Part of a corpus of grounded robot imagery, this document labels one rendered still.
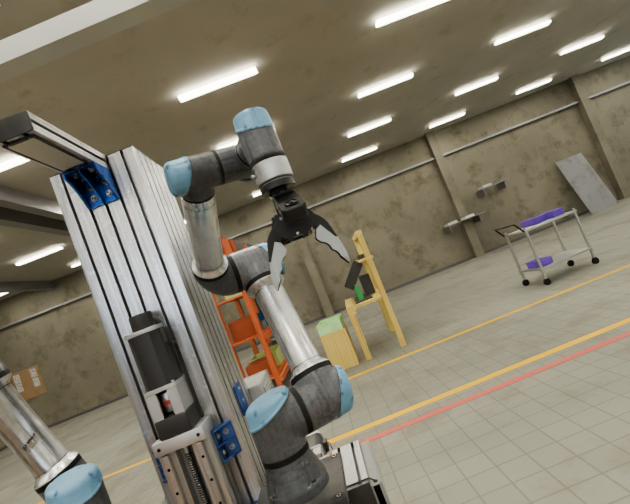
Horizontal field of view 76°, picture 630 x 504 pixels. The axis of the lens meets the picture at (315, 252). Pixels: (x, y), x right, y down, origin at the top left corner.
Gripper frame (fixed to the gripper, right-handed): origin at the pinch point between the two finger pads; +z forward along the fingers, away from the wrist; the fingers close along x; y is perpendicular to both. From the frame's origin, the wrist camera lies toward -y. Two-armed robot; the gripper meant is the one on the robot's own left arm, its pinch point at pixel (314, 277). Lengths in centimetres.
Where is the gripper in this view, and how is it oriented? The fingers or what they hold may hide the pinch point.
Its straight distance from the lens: 77.9
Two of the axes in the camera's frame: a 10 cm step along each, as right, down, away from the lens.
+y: -1.0, 1.0, 9.9
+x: -9.2, 3.6, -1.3
